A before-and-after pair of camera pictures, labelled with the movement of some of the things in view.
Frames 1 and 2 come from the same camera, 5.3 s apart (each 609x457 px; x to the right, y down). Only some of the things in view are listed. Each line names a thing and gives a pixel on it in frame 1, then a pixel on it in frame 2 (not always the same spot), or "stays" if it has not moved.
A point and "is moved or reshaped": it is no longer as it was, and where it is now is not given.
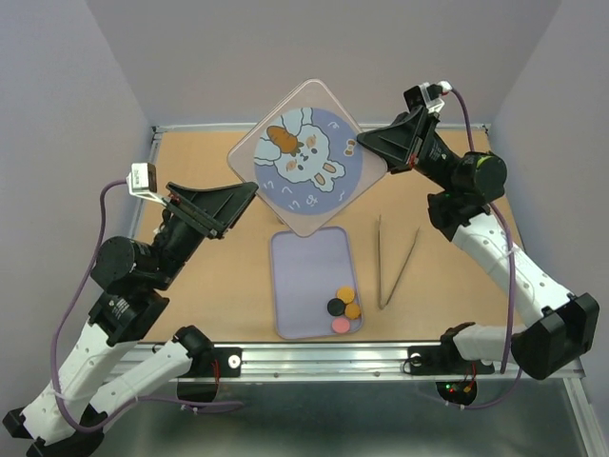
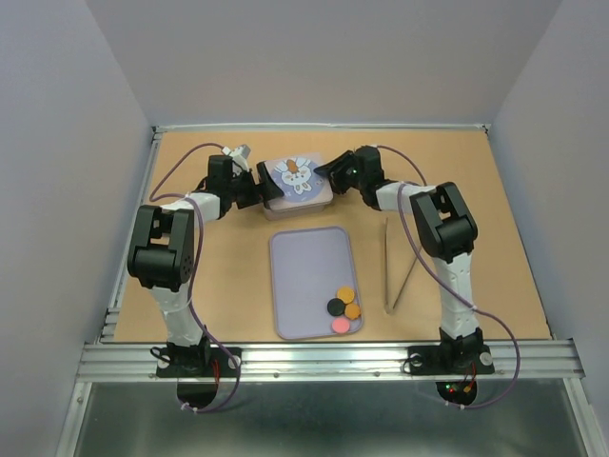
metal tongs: x=383 y=303 is moved or reshaped
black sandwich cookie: x=336 y=307 stays
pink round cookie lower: x=341 y=326 stays
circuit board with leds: x=461 y=392 stays
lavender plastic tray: x=308 y=273 stays
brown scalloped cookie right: x=352 y=311 stays
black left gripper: x=215 y=208 → x=266 y=190
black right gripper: x=407 y=142 → x=334 y=168
